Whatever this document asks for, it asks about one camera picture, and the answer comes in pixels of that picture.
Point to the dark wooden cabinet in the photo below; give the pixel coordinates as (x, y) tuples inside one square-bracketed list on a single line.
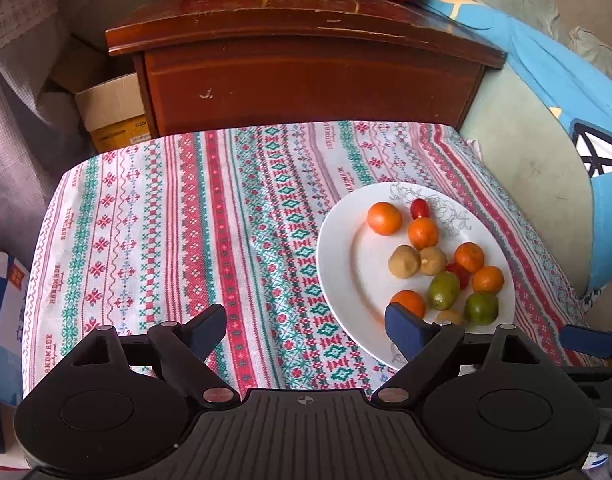
[(214, 64)]

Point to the patterned tablecloth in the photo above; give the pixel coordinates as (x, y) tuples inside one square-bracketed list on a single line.
[(164, 229)]

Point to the green fruit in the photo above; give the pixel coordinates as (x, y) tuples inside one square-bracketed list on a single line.
[(482, 308), (443, 291)]

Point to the blue cushion cover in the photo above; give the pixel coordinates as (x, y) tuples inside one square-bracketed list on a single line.
[(578, 95)]

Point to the green sofa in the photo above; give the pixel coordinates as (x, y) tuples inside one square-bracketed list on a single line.
[(528, 152)]

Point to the blue white milk carton box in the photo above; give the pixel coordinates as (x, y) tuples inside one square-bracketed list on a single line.
[(13, 289)]

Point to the red cherry tomato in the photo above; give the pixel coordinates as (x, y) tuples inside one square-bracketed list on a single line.
[(461, 273), (419, 209)]

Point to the open cardboard box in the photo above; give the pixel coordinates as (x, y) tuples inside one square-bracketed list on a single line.
[(107, 95)]

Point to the orange mandarin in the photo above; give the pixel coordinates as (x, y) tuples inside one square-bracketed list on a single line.
[(423, 233), (384, 218), (411, 301)]

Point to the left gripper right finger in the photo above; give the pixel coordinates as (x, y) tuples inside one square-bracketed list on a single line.
[(429, 350)]

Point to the brown kiwi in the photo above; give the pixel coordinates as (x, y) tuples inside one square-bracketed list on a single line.
[(432, 261), (404, 262)]

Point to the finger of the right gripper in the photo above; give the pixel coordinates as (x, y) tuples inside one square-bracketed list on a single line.
[(587, 341)]

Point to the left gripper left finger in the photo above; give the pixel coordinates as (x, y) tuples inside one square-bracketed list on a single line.
[(177, 353)]

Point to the white oval plate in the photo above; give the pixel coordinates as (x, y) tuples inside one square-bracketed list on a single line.
[(394, 237)]

